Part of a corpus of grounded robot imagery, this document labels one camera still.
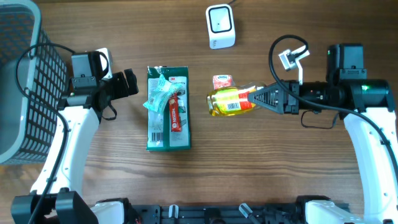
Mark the red coffee stick sachet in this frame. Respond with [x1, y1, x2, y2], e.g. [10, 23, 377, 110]
[169, 93, 182, 132]

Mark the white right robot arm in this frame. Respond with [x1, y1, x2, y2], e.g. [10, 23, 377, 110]
[248, 44, 397, 223]

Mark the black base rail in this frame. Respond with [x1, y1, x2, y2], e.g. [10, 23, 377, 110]
[133, 203, 305, 224]

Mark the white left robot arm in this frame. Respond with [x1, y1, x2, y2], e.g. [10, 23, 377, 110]
[11, 48, 140, 223]

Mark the teal white small packet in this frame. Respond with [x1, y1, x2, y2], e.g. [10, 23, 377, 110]
[143, 75, 182, 114]

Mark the green 3M glove package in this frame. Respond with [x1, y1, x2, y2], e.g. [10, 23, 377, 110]
[147, 66, 191, 152]

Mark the white barcode scanner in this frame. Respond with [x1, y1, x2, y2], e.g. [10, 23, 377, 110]
[205, 4, 236, 50]

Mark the yellow liquid bottle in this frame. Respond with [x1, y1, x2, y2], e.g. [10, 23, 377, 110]
[206, 82, 266, 116]

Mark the red tissue pack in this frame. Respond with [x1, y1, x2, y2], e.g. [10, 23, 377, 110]
[213, 75, 234, 90]

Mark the black plastic mesh basket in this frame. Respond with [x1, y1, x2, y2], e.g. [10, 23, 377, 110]
[1, 1, 68, 165]

